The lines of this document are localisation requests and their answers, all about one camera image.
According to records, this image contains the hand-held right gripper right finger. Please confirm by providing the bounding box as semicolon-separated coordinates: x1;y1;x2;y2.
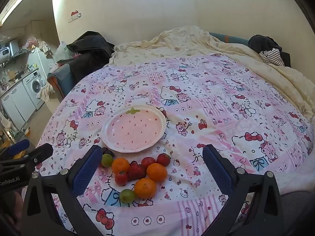
202;144;293;236

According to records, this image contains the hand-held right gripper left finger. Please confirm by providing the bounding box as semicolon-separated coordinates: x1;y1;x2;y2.
22;145;104;236

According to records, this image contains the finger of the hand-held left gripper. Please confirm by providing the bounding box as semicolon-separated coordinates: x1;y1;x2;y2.
0;143;54;168
0;139;30;157

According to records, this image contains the green grape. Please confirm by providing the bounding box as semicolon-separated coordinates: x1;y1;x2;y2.
120;189;136;204
101;154;114;168

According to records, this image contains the orange mandarin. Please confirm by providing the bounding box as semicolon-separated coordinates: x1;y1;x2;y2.
134;178;157;199
147;163;168;183
112;158;131;175

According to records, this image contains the cherry tomato with green calyx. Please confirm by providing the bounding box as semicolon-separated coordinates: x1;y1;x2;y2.
114;170;128;186

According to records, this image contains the red cherry tomato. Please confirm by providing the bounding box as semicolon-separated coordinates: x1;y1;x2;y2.
141;157;156;170

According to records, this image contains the pink strawberry pattern plate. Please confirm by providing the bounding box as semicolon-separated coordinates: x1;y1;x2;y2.
101;105;167;153

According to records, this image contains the yellow wooden chair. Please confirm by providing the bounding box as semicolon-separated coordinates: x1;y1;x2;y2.
0;124;32;160

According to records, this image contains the white kitchen cabinet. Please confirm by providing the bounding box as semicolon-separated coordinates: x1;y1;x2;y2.
0;81;37;129

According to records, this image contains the pink cartoon cat printed blanket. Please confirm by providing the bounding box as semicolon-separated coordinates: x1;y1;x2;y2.
34;53;313;236

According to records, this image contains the cream hanging cloth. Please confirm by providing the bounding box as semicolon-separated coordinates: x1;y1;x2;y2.
37;84;54;103

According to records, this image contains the white washing machine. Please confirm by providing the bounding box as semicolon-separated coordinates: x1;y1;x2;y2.
23;70;48;110

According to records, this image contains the white refrigerator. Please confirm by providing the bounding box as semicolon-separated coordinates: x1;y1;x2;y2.
27;47;54;79

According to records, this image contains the white plastic bag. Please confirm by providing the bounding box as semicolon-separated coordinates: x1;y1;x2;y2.
55;41;72;61

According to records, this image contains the black clothing pile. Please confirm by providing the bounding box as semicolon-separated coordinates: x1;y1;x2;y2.
66;31;116;62

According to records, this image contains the striped garment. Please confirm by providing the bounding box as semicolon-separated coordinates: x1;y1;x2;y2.
258;49;285;66

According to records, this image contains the blue mattress edge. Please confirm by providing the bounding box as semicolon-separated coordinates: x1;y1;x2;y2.
209;32;254;46

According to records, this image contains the cream duvet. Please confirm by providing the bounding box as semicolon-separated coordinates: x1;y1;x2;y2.
109;26;315;118

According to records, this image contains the dark clothes heap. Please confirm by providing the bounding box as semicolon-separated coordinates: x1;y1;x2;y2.
248;34;292;67

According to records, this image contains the red wall decoration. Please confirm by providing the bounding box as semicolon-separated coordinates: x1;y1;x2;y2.
68;10;82;23

